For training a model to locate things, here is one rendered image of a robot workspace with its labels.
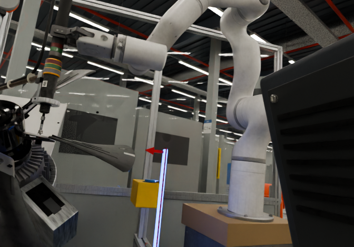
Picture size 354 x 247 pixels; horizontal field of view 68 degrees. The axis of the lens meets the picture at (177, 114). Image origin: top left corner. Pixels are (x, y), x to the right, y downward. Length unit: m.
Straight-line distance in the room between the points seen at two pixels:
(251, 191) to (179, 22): 0.60
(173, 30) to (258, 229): 0.68
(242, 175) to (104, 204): 0.82
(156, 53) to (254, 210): 0.60
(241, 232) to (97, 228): 0.86
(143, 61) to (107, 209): 0.92
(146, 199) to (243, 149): 0.40
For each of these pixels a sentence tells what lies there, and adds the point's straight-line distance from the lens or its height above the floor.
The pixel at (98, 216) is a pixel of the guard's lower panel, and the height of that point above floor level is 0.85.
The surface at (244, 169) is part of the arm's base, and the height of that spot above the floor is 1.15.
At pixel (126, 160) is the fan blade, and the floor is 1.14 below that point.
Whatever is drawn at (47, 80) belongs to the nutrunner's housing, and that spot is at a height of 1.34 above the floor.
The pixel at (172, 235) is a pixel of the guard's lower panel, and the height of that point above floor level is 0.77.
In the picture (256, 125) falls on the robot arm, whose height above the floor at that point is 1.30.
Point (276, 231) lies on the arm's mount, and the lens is 0.96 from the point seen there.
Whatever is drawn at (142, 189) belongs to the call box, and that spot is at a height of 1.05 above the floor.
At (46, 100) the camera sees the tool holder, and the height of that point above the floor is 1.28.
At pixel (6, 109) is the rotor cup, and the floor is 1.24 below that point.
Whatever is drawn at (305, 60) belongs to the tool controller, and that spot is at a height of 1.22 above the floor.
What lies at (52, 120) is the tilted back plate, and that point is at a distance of 1.16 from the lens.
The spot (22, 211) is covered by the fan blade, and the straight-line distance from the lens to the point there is 0.70.
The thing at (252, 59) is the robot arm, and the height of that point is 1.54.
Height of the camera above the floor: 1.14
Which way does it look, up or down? 11 degrees up
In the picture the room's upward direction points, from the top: 5 degrees clockwise
